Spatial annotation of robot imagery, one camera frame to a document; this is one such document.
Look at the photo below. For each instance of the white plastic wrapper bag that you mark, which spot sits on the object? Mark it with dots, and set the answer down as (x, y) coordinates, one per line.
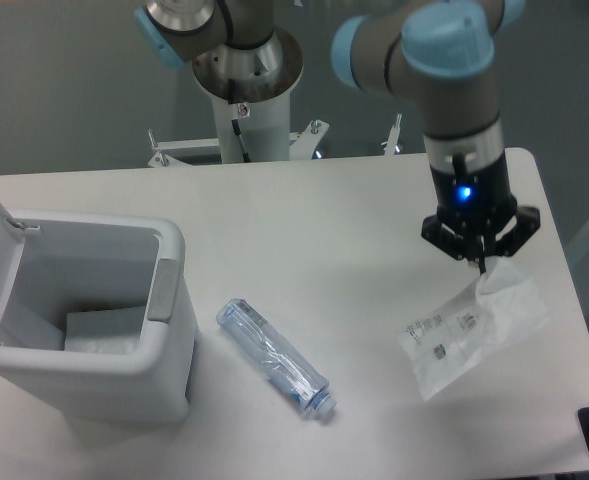
(499, 309)

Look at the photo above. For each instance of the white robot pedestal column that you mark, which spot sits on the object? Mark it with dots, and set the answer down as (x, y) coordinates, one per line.
(249, 90)

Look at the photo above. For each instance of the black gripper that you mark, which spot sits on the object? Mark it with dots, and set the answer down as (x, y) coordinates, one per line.
(469, 205)

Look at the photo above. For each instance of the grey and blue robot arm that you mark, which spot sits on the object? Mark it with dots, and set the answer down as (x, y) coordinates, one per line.
(438, 54)

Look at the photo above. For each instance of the white pedestal base frame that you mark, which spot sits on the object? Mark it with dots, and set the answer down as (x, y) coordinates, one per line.
(303, 145)

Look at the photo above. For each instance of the crushed clear plastic bottle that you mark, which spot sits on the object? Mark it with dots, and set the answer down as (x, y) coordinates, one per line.
(283, 365)

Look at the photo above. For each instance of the white trash can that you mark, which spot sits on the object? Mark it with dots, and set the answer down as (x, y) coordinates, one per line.
(99, 322)

